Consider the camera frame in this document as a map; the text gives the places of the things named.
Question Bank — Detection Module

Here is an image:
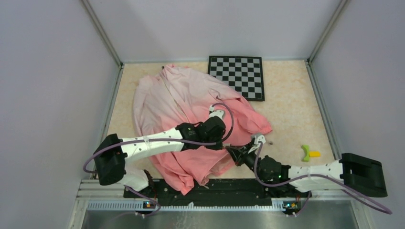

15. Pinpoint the pink zip-up jacket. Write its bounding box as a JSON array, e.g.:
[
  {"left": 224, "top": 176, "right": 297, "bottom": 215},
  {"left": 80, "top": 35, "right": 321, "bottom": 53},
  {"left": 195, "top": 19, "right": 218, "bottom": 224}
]
[{"left": 133, "top": 65, "right": 272, "bottom": 195}]

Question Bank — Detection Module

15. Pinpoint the aluminium frame rail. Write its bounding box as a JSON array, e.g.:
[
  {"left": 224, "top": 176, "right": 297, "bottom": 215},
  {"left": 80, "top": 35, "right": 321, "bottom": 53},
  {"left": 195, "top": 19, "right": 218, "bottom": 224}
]
[{"left": 69, "top": 179, "right": 376, "bottom": 229}]

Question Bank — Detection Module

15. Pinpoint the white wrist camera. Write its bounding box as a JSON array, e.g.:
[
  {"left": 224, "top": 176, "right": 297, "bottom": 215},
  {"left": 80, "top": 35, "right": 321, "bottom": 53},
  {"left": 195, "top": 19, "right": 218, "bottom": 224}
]
[
  {"left": 247, "top": 133, "right": 266, "bottom": 154},
  {"left": 209, "top": 105, "right": 225, "bottom": 121}
]

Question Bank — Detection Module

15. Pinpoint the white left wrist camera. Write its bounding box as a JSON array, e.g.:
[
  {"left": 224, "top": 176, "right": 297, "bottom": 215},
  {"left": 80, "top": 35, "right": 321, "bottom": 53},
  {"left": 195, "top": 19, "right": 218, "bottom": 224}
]
[{"left": 209, "top": 105, "right": 225, "bottom": 121}]

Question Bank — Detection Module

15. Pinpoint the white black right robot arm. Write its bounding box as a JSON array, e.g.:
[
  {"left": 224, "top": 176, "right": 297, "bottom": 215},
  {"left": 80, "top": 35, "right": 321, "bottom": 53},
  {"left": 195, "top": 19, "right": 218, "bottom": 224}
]
[{"left": 225, "top": 144, "right": 388, "bottom": 198}]

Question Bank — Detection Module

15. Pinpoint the black white checkerboard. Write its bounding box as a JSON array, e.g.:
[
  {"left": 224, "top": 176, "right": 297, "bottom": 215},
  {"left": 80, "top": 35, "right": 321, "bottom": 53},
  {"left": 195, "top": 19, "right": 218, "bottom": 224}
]
[{"left": 208, "top": 55, "right": 266, "bottom": 102}]

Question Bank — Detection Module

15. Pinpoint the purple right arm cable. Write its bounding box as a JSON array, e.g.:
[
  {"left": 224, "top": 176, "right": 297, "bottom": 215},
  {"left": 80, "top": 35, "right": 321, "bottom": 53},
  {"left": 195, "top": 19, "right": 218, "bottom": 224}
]
[{"left": 253, "top": 142, "right": 393, "bottom": 217}]

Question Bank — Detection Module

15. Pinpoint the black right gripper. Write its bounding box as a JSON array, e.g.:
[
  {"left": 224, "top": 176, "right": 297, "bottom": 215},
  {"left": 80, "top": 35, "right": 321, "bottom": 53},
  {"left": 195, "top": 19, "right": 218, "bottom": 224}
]
[{"left": 226, "top": 141, "right": 267, "bottom": 182}]

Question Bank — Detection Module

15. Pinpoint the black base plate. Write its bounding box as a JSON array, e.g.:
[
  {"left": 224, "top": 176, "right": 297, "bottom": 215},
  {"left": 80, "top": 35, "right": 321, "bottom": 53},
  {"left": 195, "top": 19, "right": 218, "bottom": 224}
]
[{"left": 139, "top": 178, "right": 309, "bottom": 207}]

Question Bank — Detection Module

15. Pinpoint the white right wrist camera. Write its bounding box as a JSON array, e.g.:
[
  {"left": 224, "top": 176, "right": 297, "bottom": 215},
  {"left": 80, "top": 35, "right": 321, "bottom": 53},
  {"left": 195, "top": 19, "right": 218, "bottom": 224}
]
[{"left": 247, "top": 133, "right": 266, "bottom": 154}]

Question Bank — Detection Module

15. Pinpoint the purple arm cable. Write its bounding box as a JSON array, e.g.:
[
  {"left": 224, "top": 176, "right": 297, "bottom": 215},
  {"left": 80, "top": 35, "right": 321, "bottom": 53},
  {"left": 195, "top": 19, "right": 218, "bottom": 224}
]
[
  {"left": 83, "top": 103, "right": 235, "bottom": 219},
  {"left": 253, "top": 142, "right": 393, "bottom": 217}
]

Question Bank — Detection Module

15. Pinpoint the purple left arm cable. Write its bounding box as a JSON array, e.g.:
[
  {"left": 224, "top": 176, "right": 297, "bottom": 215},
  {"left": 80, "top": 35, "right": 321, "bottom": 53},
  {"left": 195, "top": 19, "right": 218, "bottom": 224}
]
[{"left": 83, "top": 103, "right": 235, "bottom": 219}]

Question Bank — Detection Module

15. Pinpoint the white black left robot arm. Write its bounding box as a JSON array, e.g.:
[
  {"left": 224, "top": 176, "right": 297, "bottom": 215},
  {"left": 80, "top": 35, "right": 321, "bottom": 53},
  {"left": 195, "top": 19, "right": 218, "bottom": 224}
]
[{"left": 93, "top": 116, "right": 225, "bottom": 197}]

